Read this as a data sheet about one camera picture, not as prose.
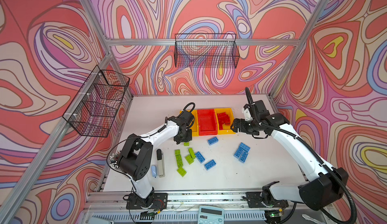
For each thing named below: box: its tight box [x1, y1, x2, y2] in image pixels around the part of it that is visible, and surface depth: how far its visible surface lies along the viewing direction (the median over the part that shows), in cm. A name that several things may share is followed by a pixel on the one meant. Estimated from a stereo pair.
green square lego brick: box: [184, 154, 195, 165], surface depth 88 cm
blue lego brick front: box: [204, 159, 217, 171], surface depth 86 cm
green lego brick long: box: [174, 149, 183, 168], surface depth 88 cm
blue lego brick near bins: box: [207, 136, 219, 146], surface depth 95 cm
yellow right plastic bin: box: [214, 107, 236, 135], surface depth 103 cm
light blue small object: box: [151, 165, 158, 178], surface depth 82 cm
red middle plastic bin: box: [197, 108, 219, 136], surface depth 98 cm
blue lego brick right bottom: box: [238, 150, 249, 164], surface depth 89 cm
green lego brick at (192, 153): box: [187, 147, 197, 159], surface depth 90 cm
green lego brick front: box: [176, 166, 187, 178], surface depth 84 cm
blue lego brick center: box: [195, 151, 206, 164], surface depth 88 cm
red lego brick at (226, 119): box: [222, 112, 231, 126], surface depth 103 cm
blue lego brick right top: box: [238, 142, 251, 153], surface depth 92 cm
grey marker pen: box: [156, 148, 166, 179], surface depth 84 cm
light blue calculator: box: [197, 205, 225, 224], surface depth 69 cm
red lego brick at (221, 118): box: [216, 112, 227, 131], surface depth 102 cm
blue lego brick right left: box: [233, 146, 244, 159], surface depth 90 cm
